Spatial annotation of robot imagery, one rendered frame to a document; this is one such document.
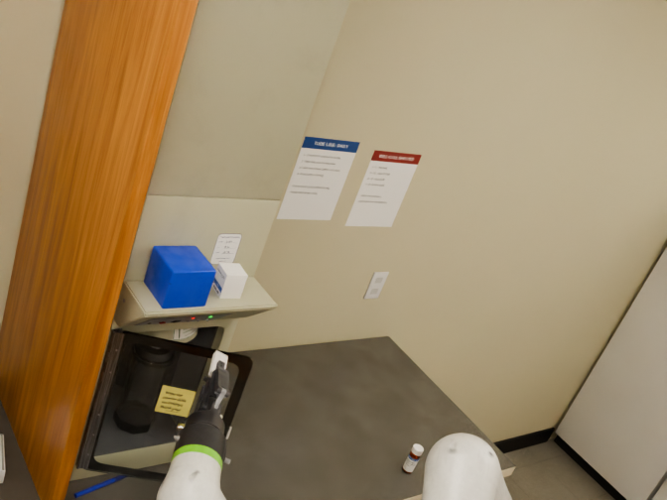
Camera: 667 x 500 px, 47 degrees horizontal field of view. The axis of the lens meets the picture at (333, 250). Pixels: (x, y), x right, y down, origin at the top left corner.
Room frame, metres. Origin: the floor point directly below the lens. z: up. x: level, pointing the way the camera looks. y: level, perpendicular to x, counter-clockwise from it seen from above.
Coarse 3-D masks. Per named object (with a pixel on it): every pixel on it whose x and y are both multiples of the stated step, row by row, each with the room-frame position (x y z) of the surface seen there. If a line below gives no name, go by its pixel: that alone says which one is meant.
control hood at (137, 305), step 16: (128, 288) 1.34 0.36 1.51; (144, 288) 1.36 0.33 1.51; (256, 288) 1.54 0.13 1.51; (128, 304) 1.33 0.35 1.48; (144, 304) 1.31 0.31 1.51; (208, 304) 1.40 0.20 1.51; (224, 304) 1.42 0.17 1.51; (240, 304) 1.44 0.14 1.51; (256, 304) 1.47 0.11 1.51; (272, 304) 1.49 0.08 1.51; (128, 320) 1.32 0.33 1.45; (144, 320) 1.33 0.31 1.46
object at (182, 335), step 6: (162, 330) 1.48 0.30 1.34; (168, 330) 1.49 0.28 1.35; (174, 330) 1.50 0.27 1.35; (180, 330) 1.51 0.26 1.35; (186, 330) 1.52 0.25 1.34; (192, 330) 1.54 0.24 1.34; (156, 336) 1.48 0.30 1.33; (162, 336) 1.48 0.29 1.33; (168, 336) 1.49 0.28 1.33; (174, 336) 1.49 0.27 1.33; (180, 336) 1.50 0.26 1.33; (186, 336) 1.52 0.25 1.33; (192, 336) 1.54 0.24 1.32
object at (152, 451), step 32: (128, 352) 1.37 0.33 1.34; (160, 352) 1.39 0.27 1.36; (192, 352) 1.41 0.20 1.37; (224, 352) 1.43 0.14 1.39; (128, 384) 1.37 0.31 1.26; (160, 384) 1.39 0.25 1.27; (192, 384) 1.41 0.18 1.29; (128, 416) 1.38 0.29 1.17; (160, 416) 1.40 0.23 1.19; (224, 416) 1.44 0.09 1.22; (96, 448) 1.36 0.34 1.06; (128, 448) 1.38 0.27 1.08; (160, 448) 1.40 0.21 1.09; (160, 480) 1.41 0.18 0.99
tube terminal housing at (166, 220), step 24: (144, 216) 1.37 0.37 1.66; (168, 216) 1.40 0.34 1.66; (192, 216) 1.44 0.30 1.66; (216, 216) 1.48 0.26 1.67; (240, 216) 1.52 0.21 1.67; (264, 216) 1.56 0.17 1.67; (144, 240) 1.38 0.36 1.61; (168, 240) 1.41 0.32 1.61; (192, 240) 1.45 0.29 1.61; (264, 240) 1.58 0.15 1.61; (144, 264) 1.39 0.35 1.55; (240, 264) 1.55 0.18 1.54; (216, 336) 1.59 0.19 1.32; (96, 384) 1.36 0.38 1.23
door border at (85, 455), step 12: (120, 336) 1.36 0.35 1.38; (108, 348) 1.35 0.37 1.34; (120, 348) 1.36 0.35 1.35; (108, 360) 1.36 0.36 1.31; (108, 372) 1.36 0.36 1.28; (108, 384) 1.36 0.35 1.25; (96, 408) 1.36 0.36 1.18; (96, 420) 1.36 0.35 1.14; (96, 432) 1.36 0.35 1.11; (84, 456) 1.36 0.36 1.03; (84, 468) 1.36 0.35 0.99
